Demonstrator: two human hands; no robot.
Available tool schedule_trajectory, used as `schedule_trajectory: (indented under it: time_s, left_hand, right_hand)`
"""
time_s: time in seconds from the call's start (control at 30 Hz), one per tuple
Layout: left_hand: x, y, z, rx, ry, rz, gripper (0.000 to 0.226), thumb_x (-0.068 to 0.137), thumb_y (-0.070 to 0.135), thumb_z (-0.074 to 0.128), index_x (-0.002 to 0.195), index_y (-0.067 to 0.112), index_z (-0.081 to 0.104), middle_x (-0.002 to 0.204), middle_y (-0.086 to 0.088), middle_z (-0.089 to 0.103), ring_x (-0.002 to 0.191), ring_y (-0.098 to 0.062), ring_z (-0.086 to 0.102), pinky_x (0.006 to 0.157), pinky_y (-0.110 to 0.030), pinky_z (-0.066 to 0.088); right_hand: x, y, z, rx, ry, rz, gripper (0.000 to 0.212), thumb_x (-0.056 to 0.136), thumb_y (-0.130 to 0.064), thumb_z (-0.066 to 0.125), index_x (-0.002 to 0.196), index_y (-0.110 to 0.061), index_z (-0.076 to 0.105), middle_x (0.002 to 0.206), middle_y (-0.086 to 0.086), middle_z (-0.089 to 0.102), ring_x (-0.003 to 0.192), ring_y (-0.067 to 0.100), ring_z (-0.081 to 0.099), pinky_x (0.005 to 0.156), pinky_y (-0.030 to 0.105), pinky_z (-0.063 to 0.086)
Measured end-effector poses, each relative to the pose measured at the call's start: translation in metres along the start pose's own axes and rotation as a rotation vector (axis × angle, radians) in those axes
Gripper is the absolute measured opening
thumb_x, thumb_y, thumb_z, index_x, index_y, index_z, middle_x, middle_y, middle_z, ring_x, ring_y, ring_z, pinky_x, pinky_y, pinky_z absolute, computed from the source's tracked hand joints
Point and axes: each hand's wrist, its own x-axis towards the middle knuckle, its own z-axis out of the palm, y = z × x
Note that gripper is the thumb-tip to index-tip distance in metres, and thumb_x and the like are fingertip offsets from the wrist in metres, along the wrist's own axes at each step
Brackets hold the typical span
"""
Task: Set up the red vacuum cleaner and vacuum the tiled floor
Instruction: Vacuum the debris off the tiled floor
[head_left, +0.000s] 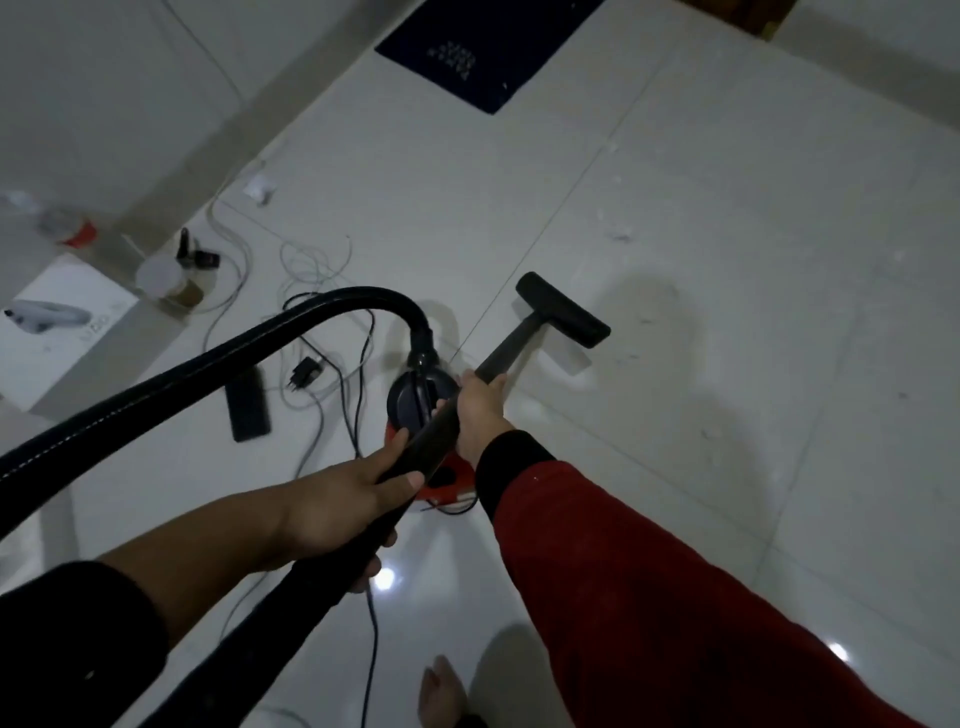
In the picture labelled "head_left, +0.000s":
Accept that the person's left forearm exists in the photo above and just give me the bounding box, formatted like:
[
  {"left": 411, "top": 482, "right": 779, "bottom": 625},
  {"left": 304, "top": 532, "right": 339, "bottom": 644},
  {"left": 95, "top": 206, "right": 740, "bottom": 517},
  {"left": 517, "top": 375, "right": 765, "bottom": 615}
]
[{"left": 0, "top": 481, "right": 300, "bottom": 728}]

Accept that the red and black vacuum cleaner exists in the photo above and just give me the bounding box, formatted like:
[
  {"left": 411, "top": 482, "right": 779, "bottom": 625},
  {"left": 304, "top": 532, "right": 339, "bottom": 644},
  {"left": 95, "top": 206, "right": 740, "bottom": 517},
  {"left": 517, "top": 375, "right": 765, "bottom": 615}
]
[{"left": 384, "top": 351, "right": 481, "bottom": 520}]

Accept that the person's left hand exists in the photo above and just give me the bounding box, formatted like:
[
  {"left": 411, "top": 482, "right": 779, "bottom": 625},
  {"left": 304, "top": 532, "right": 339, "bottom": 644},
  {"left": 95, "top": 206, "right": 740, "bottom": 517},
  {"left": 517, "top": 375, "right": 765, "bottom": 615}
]
[{"left": 279, "top": 431, "right": 426, "bottom": 595}]

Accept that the black vacuum hose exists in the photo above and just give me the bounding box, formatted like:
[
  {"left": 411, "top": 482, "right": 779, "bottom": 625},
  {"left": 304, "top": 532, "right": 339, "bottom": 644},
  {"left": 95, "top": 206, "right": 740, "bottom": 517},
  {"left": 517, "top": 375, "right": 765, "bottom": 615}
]
[{"left": 0, "top": 285, "right": 441, "bottom": 541}]

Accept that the dark blue floor mat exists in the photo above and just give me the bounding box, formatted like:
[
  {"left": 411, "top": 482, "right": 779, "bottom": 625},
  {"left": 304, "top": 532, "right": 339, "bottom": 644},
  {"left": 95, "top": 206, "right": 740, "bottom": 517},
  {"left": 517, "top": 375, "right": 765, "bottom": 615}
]
[{"left": 374, "top": 0, "right": 606, "bottom": 115}]

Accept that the black vacuum power cord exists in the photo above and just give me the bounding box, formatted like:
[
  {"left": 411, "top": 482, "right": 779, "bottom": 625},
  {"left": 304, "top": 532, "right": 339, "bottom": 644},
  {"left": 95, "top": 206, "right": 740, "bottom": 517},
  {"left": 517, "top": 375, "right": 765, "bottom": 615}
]
[{"left": 358, "top": 491, "right": 481, "bottom": 728}]

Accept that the black vacuum wand with nozzle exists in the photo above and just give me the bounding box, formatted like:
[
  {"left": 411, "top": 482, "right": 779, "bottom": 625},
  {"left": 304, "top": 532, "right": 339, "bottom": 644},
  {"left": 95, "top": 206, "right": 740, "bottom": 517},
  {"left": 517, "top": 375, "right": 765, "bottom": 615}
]
[{"left": 138, "top": 271, "right": 612, "bottom": 728}]

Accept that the person's foot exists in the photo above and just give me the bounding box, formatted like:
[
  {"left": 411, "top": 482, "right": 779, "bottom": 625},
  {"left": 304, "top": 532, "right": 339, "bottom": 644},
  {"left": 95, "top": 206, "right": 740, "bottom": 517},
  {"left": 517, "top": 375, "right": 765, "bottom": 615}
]
[{"left": 418, "top": 654, "right": 471, "bottom": 728}]

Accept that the person's right hand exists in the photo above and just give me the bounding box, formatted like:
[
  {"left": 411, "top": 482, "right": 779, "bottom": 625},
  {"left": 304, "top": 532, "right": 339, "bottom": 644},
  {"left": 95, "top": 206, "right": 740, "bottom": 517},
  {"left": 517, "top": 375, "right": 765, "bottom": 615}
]
[{"left": 437, "top": 370, "right": 517, "bottom": 468}]

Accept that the black charger plug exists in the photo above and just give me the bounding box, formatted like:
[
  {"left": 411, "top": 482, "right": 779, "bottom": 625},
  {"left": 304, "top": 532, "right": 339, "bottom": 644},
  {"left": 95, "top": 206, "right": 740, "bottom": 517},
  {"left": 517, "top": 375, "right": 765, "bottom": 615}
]
[{"left": 285, "top": 356, "right": 325, "bottom": 391}]

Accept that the thin white wire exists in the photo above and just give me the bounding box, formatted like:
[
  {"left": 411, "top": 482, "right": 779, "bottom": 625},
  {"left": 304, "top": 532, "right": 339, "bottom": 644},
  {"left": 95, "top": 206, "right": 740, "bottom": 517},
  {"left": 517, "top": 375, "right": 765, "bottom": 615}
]
[{"left": 279, "top": 234, "right": 354, "bottom": 305}]

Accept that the plastic cup with lid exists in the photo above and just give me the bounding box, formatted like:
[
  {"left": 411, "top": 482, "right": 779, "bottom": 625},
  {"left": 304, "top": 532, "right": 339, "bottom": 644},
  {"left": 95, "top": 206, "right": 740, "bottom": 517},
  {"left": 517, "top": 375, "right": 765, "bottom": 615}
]
[{"left": 135, "top": 253, "right": 205, "bottom": 310}]

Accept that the brown wooden furniture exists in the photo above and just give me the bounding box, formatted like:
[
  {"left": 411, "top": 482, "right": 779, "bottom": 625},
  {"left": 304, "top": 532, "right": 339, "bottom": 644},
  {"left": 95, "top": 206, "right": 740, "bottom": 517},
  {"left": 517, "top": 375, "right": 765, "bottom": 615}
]
[{"left": 678, "top": 0, "right": 798, "bottom": 37}]

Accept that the white cable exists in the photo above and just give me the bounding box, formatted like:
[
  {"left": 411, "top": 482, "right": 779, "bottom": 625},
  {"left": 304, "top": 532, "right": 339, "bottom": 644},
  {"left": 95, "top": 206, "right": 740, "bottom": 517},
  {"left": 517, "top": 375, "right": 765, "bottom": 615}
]
[{"left": 201, "top": 191, "right": 255, "bottom": 354}]

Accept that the black charger cable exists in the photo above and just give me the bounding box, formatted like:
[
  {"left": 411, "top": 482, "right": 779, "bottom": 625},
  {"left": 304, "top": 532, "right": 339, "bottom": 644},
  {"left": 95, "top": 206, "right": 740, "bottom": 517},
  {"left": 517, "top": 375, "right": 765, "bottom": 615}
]
[{"left": 282, "top": 291, "right": 378, "bottom": 460}]

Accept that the black power strip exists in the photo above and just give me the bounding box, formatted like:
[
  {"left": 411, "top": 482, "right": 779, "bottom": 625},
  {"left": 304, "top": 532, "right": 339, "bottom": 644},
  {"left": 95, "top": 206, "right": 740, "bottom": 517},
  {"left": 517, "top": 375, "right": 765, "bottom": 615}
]
[{"left": 226, "top": 365, "right": 272, "bottom": 444}]

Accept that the white printed product box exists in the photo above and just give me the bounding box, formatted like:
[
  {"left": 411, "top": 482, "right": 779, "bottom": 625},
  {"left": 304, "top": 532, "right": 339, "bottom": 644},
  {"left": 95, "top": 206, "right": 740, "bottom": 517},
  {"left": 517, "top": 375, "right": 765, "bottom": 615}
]
[{"left": 0, "top": 252, "right": 141, "bottom": 414}]

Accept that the person's right forearm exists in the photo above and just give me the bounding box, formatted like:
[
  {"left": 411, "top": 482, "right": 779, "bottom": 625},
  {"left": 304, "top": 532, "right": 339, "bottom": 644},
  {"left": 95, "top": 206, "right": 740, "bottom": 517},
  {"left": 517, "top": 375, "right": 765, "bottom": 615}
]
[{"left": 474, "top": 429, "right": 933, "bottom": 728}]

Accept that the clear bottle with red cap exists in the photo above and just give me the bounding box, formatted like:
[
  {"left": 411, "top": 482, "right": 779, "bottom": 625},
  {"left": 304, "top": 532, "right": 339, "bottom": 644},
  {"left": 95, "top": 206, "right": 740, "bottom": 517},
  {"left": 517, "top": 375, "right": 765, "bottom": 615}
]
[{"left": 36, "top": 207, "right": 99, "bottom": 249}]

